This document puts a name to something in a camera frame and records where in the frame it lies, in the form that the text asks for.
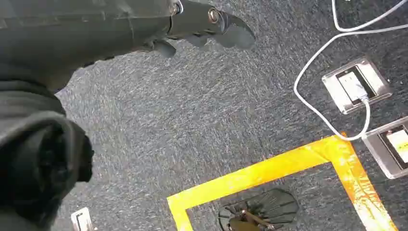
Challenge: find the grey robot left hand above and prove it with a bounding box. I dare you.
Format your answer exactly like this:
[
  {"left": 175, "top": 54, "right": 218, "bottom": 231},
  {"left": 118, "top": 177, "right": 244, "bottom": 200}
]
[{"left": 0, "top": 0, "right": 256, "bottom": 231}]

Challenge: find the small silver floor plate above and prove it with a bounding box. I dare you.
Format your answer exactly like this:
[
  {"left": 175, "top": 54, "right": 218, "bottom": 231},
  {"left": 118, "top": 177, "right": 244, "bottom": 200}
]
[{"left": 70, "top": 206, "right": 94, "bottom": 231}]

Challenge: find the yellow floor tape marking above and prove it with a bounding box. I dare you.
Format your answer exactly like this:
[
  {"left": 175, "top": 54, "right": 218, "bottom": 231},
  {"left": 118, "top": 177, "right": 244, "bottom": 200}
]
[{"left": 166, "top": 132, "right": 399, "bottom": 231}]

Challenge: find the black robot foot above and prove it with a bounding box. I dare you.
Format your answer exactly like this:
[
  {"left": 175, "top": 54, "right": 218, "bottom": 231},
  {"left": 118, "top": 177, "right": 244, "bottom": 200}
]
[{"left": 218, "top": 188, "right": 300, "bottom": 231}]

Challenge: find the white power plug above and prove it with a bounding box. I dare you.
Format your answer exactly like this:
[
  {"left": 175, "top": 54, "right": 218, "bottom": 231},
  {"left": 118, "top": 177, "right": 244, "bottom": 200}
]
[
  {"left": 338, "top": 71, "right": 370, "bottom": 102},
  {"left": 386, "top": 128, "right": 408, "bottom": 164}
]

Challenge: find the silver floor socket box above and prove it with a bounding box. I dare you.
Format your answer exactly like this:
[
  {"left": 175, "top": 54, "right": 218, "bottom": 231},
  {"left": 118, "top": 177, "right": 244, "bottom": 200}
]
[
  {"left": 321, "top": 57, "right": 393, "bottom": 115},
  {"left": 362, "top": 116, "right": 408, "bottom": 180}
]

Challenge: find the white power cable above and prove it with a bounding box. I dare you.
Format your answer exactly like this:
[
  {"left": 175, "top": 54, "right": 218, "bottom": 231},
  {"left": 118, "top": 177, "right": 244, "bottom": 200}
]
[
  {"left": 331, "top": 0, "right": 408, "bottom": 33},
  {"left": 293, "top": 23, "right": 408, "bottom": 142}
]

